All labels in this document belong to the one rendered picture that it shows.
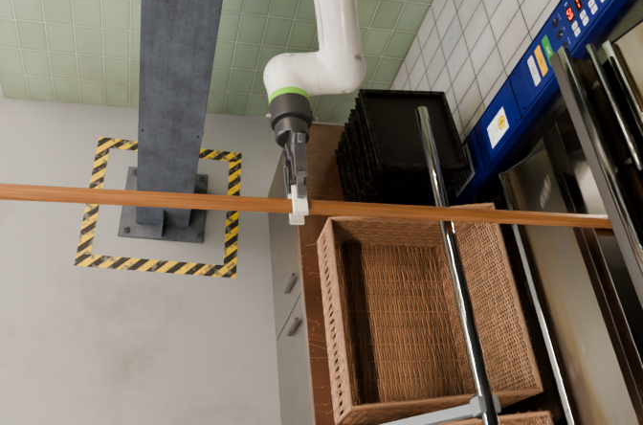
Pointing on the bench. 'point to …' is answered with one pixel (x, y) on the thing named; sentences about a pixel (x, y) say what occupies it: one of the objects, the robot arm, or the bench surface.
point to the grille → (465, 173)
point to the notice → (498, 127)
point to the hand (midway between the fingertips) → (298, 205)
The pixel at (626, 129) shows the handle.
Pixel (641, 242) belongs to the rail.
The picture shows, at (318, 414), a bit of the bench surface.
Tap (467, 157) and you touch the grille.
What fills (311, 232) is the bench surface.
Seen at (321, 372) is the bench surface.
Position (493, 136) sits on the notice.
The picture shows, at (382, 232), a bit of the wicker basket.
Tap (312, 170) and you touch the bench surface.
